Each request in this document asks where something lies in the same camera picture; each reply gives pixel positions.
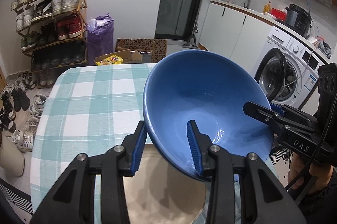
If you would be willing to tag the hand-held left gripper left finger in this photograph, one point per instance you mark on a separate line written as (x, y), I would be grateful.
(139, 145)

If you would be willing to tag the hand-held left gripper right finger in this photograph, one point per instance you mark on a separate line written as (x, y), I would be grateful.
(193, 147)

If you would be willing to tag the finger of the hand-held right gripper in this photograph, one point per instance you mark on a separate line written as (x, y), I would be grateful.
(260, 114)
(277, 109)

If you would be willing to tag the cream speckled plate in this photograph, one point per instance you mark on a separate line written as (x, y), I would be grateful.
(163, 192)

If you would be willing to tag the dark blue bowl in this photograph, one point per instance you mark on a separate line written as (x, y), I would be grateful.
(184, 87)

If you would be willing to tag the person's right forearm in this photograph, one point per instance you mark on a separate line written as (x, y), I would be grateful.
(323, 203)

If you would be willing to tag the person's right hand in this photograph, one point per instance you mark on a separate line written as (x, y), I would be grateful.
(298, 174)

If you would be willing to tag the black white striped rug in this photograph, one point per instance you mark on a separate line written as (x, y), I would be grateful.
(279, 158)
(15, 195)

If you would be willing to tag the white washing machine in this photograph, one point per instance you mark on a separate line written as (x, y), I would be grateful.
(289, 55)

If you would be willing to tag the table with checked cloth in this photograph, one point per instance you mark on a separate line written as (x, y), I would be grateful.
(87, 100)

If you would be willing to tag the clear plastic bag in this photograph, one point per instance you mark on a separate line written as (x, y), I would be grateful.
(323, 47)

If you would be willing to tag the yellow snack packet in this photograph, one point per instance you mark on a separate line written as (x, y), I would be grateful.
(110, 60)

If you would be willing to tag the black pressure cooker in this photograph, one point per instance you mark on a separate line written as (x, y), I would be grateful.
(297, 21)

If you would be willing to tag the open plain cardboard box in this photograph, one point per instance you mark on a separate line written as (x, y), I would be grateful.
(123, 54)

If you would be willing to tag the white kitchen cabinet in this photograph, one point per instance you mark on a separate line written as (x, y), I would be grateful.
(223, 29)

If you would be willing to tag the red box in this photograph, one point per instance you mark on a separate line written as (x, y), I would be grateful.
(277, 13)

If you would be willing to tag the yellow bottle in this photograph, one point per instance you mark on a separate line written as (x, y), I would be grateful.
(267, 6)

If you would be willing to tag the purple plastic bag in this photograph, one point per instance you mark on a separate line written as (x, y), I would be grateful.
(101, 39)

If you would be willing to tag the pile of scattered shoes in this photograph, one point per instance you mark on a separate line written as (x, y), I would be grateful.
(18, 100)

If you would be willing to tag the beige stool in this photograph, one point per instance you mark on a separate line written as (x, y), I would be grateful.
(10, 158)

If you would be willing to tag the shoe rack with shoes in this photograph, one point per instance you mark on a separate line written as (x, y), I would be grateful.
(65, 26)

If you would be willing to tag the wooden shoe rack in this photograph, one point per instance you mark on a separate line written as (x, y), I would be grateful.
(84, 10)

